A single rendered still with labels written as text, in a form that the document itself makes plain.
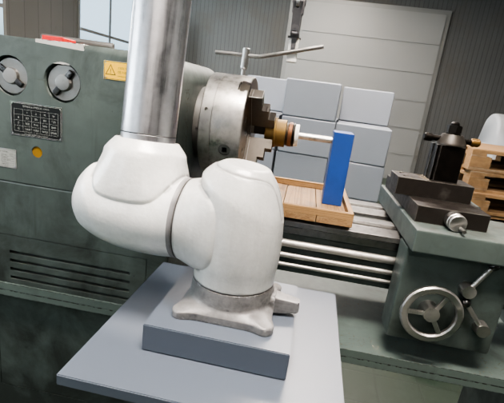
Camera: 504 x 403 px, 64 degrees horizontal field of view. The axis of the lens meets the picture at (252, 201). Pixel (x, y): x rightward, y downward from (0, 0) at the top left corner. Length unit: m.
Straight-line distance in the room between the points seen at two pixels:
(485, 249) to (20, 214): 1.25
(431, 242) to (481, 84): 6.72
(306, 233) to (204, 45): 6.59
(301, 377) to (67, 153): 0.84
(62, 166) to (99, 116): 0.19
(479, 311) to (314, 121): 2.33
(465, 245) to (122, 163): 0.81
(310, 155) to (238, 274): 2.68
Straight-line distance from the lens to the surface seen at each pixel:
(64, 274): 1.34
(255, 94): 1.20
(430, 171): 1.23
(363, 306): 1.46
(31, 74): 1.25
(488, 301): 1.22
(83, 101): 1.17
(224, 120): 1.14
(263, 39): 7.40
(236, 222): 0.65
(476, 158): 3.51
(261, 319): 0.73
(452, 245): 1.09
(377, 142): 3.29
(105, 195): 0.74
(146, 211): 0.71
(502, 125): 6.54
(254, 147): 1.25
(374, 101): 3.72
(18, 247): 1.39
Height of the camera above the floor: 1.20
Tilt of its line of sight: 15 degrees down
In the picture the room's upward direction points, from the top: 7 degrees clockwise
